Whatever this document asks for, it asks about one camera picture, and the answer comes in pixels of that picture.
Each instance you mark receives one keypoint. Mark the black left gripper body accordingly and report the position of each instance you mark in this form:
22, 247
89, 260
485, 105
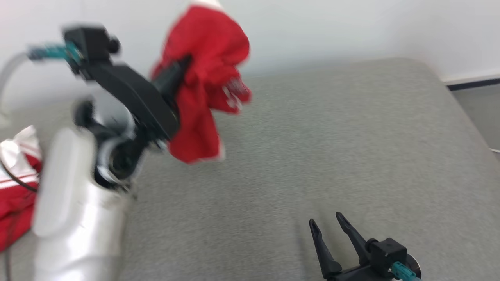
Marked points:
136, 101

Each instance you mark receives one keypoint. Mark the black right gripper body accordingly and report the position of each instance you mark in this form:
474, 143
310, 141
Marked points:
351, 275

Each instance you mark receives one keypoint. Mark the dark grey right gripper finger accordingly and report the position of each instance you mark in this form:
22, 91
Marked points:
326, 257
357, 242

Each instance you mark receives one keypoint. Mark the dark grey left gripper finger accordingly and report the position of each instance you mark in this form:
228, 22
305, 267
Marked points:
174, 78

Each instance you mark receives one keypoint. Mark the red mesh basketball jersey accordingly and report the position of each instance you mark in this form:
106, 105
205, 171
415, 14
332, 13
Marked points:
203, 39

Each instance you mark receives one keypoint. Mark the red top with white sleeves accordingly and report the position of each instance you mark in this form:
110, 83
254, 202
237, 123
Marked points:
15, 210

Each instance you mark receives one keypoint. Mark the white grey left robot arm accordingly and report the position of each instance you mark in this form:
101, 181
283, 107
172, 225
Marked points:
78, 218

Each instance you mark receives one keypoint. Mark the black baseboard strip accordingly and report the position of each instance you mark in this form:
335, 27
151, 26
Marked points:
476, 83

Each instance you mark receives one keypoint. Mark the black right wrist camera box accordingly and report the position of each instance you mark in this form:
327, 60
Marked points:
386, 251

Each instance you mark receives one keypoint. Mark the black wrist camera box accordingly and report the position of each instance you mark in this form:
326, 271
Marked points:
386, 251
91, 43

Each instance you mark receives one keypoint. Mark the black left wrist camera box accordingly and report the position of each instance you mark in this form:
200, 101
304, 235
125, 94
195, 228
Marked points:
91, 43

